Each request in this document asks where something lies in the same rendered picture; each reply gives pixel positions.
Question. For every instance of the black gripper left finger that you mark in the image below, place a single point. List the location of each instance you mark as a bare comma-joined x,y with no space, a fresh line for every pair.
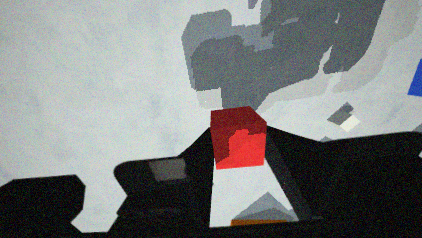
191,170

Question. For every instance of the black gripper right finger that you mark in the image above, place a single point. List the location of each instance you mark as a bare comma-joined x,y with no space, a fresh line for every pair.
308,170

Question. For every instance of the blue block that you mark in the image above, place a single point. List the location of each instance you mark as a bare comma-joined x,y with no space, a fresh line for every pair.
416,85

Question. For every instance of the red block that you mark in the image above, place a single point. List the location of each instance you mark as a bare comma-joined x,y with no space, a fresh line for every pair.
238,137

